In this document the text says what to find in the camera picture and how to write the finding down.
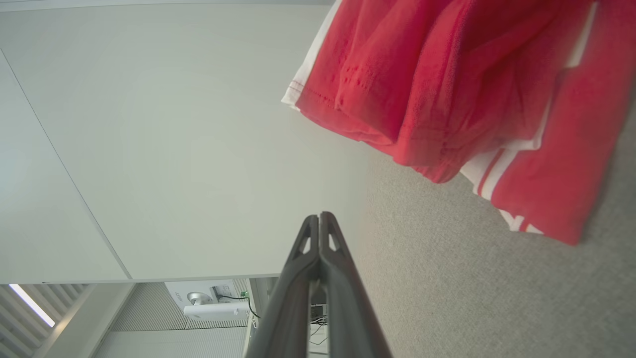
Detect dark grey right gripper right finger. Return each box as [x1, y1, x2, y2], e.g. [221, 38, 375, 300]
[320, 212, 393, 358]

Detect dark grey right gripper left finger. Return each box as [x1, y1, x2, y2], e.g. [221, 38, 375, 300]
[246, 214, 321, 358]

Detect red shorts with number print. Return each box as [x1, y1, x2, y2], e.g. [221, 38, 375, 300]
[281, 0, 597, 183]

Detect red white striped jersey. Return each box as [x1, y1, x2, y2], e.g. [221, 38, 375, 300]
[460, 0, 636, 247]

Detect white ceiling projector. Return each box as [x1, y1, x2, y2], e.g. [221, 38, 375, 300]
[165, 279, 251, 321]

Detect long ceiling light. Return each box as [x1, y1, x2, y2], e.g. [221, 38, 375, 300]
[9, 283, 56, 329]

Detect black cable with green plug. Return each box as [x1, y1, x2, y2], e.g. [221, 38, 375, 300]
[216, 292, 261, 320]

